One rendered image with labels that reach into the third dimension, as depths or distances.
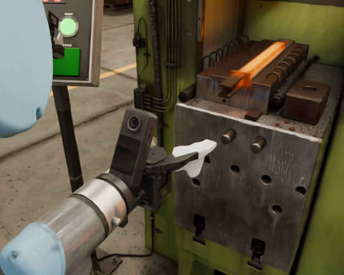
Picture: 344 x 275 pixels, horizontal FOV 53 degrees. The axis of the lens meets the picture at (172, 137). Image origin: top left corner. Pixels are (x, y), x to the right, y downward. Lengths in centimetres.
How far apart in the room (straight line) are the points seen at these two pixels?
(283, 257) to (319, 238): 22
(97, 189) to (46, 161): 199
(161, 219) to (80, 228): 112
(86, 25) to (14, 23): 79
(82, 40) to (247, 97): 46
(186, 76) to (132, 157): 67
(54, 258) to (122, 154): 18
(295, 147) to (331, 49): 55
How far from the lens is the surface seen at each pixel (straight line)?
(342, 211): 117
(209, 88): 93
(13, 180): 234
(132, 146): 50
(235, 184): 96
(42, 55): 24
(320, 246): 127
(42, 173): 234
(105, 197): 46
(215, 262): 121
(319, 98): 86
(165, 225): 155
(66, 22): 102
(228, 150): 91
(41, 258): 41
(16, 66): 20
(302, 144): 84
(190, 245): 121
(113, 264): 168
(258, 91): 88
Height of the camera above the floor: 130
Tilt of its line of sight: 31 degrees down
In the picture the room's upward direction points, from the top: straight up
